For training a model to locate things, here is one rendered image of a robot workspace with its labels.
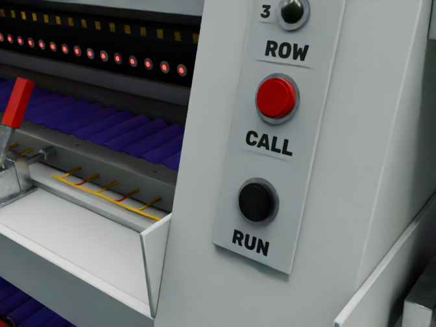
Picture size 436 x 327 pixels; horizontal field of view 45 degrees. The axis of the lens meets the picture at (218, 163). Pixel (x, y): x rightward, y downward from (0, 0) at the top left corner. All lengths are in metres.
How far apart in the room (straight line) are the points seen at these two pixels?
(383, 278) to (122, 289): 0.14
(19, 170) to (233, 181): 0.21
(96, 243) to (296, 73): 0.18
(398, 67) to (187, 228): 0.12
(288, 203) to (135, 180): 0.17
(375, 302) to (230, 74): 0.11
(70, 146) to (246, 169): 0.21
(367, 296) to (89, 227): 0.20
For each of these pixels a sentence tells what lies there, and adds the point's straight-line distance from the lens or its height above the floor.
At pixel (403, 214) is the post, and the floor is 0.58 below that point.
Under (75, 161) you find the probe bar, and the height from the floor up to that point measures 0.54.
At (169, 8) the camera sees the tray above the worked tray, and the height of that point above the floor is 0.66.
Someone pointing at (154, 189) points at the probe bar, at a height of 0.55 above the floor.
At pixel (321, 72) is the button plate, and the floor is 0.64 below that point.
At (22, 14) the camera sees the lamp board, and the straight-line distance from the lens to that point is 0.63.
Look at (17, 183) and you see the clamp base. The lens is 0.40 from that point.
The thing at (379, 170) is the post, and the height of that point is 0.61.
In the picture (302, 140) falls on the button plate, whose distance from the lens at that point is 0.20.
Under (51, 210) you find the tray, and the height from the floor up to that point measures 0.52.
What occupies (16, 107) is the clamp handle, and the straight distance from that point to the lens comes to 0.39.
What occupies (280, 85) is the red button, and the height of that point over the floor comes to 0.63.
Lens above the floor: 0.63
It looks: 10 degrees down
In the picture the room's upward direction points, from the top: 10 degrees clockwise
